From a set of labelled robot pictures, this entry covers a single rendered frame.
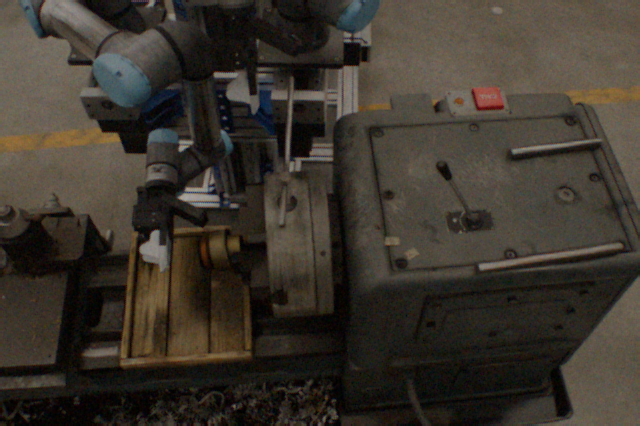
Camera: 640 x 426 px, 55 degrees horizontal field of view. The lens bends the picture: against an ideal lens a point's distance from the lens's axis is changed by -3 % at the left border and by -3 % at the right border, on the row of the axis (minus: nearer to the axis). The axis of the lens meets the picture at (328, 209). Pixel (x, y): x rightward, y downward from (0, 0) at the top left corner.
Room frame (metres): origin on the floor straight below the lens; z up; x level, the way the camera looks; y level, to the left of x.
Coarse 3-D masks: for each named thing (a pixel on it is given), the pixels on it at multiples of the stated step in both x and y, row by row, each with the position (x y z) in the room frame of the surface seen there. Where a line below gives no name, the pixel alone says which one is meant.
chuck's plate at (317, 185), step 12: (312, 180) 0.79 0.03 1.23; (324, 180) 0.79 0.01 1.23; (312, 192) 0.76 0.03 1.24; (324, 192) 0.76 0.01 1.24; (312, 204) 0.73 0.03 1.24; (324, 204) 0.73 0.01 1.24; (312, 216) 0.70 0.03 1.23; (324, 216) 0.70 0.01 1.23; (312, 228) 0.68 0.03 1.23; (324, 228) 0.68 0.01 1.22; (324, 240) 0.66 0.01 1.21; (324, 252) 0.64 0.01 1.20; (324, 264) 0.62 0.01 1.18; (324, 276) 0.60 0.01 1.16; (324, 288) 0.59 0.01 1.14; (324, 300) 0.58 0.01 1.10; (324, 312) 0.58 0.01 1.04
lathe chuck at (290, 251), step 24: (264, 192) 0.76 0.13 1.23; (288, 216) 0.70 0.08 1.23; (288, 240) 0.65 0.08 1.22; (312, 240) 0.66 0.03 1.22; (288, 264) 0.62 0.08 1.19; (312, 264) 0.62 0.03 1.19; (288, 288) 0.59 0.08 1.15; (312, 288) 0.59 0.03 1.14; (288, 312) 0.57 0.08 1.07; (312, 312) 0.58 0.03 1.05
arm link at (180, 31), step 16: (176, 32) 0.99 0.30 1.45; (192, 32) 1.01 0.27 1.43; (192, 48) 0.98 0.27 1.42; (208, 48) 1.01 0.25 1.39; (192, 64) 0.96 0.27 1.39; (208, 64) 1.00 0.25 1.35; (192, 80) 0.99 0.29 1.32; (208, 80) 1.02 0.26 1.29; (192, 96) 1.01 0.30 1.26; (208, 96) 1.02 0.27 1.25; (192, 112) 1.01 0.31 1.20; (208, 112) 1.02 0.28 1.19; (192, 128) 1.02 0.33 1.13; (208, 128) 1.02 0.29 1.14; (192, 144) 1.04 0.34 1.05; (208, 144) 1.02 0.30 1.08; (224, 144) 1.06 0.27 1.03; (208, 160) 1.02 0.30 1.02
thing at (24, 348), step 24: (48, 216) 0.88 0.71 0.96; (72, 216) 0.90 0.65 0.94; (0, 288) 0.67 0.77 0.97; (24, 288) 0.67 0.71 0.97; (48, 288) 0.68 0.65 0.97; (0, 312) 0.61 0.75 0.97; (24, 312) 0.61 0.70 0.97; (48, 312) 0.61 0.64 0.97; (0, 336) 0.55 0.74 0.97; (24, 336) 0.55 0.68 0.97; (48, 336) 0.56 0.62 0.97; (0, 360) 0.50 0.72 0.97; (24, 360) 0.50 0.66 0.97; (48, 360) 0.50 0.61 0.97
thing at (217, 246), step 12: (204, 240) 0.72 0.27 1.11; (216, 240) 0.72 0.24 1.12; (228, 240) 0.72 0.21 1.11; (240, 240) 0.74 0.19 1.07; (204, 252) 0.69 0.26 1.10; (216, 252) 0.69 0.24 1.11; (228, 252) 0.70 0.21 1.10; (204, 264) 0.68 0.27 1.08; (216, 264) 0.68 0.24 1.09; (228, 264) 0.67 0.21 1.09
